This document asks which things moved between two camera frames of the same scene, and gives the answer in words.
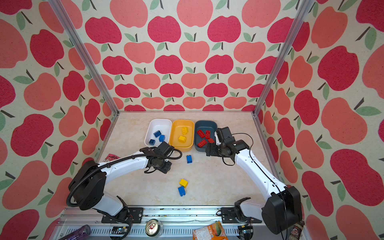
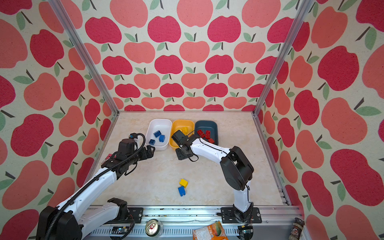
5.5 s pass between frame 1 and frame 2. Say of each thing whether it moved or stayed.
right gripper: moved
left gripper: moved
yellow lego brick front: stayed
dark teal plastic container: stayed
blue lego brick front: stayed
